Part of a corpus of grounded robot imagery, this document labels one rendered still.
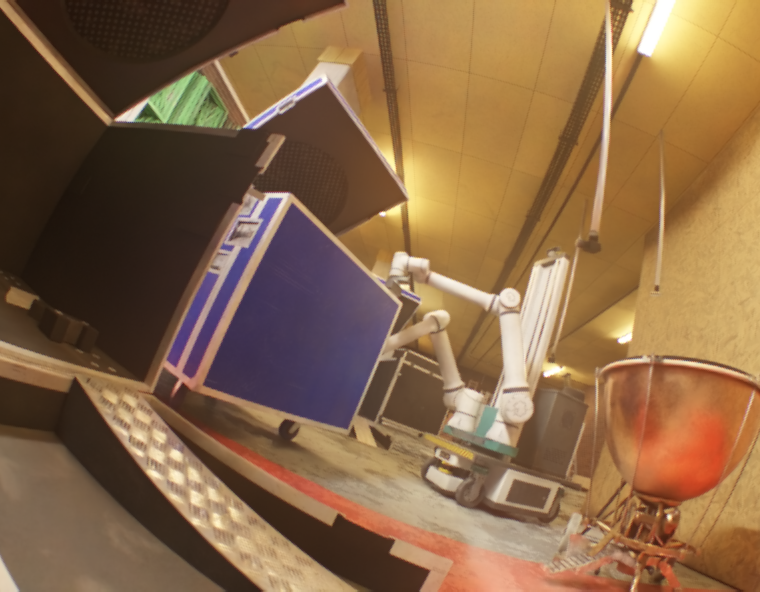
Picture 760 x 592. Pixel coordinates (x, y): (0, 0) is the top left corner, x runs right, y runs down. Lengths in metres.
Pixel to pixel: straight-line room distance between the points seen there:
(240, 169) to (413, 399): 7.50
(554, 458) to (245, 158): 2.33
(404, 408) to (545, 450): 5.96
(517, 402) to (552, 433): 0.54
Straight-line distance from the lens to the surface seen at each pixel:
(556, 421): 2.55
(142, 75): 1.82
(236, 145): 1.22
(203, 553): 0.65
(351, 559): 0.83
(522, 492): 2.39
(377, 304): 2.01
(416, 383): 8.29
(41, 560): 0.56
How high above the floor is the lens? 0.39
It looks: 15 degrees up
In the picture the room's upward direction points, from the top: 23 degrees clockwise
